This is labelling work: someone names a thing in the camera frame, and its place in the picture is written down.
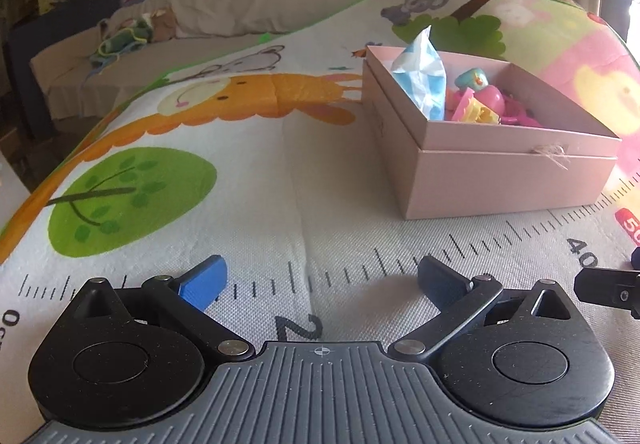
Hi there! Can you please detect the blue white patterned cloth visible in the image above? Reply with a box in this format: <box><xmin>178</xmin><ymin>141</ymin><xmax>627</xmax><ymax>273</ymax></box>
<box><xmin>390</xmin><ymin>25</ymin><xmax>447</xmax><ymax>121</ymax></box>

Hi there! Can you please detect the dark cabinet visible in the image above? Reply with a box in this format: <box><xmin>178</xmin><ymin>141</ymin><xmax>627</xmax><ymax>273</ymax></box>
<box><xmin>5</xmin><ymin>0</ymin><xmax>122</xmax><ymax>141</ymax></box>

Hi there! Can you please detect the pink colourful toy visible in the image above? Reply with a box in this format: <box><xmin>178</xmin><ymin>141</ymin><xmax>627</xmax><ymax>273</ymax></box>
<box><xmin>454</xmin><ymin>68</ymin><xmax>506</xmax><ymax>112</ymax></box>

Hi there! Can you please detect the pink toy sieve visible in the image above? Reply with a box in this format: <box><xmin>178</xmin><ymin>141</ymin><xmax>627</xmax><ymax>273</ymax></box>
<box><xmin>500</xmin><ymin>94</ymin><xmax>543</xmax><ymax>127</ymax></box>

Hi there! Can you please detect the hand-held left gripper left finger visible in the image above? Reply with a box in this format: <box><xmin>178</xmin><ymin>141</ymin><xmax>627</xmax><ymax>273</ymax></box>
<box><xmin>65</xmin><ymin>255</ymin><xmax>253</xmax><ymax>361</ymax></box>

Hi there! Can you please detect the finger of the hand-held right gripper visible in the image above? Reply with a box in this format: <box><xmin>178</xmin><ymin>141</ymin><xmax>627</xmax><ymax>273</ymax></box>
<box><xmin>574</xmin><ymin>246</ymin><xmax>640</xmax><ymax>317</ymax></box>

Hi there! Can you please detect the green knitted cloth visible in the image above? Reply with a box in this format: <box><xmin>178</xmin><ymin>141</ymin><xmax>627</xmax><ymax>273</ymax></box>
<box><xmin>90</xmin><ymin>18</ymin><xmax>154</xmax><ymax>67</ymax></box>

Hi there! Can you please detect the pink cardboard box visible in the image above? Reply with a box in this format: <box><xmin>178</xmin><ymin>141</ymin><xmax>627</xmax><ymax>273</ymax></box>
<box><xmin>361</xmin><ymin>44</ymin><xmax>623</xmax><ymax>221</ymax></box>

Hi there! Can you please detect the yellow pudding toy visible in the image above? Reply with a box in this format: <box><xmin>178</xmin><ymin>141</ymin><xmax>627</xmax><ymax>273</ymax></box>
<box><xmin>450</xmin><ymin>91</ymin><xmax>501</xmax><ymax>125</ymax></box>

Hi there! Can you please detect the brown plush toy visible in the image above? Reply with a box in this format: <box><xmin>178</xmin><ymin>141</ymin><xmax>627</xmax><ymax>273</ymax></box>
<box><xmin>150</xmin><ymin>11</ymin><xmax>179</xmax><ymax>42</ymax></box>

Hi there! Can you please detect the printed play mat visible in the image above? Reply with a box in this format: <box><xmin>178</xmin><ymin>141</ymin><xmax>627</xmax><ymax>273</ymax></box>
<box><xmin>0</xmin><ymin>0</ymin><xmax>640</xmax><ymax>361</ymax></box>

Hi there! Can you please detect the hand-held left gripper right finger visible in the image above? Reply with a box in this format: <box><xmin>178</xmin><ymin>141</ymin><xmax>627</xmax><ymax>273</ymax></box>
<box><xmin>387</xmin><ymin>255</ymin><xmax>576</xmax><ymax>366</ymax></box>

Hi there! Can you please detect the grey covered sofa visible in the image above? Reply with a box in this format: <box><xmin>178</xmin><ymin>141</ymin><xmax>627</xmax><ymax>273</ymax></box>
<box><xmin>30</xmin><ymin>0</ymin><xmax>501</xmax><ymax>121</ymax></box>

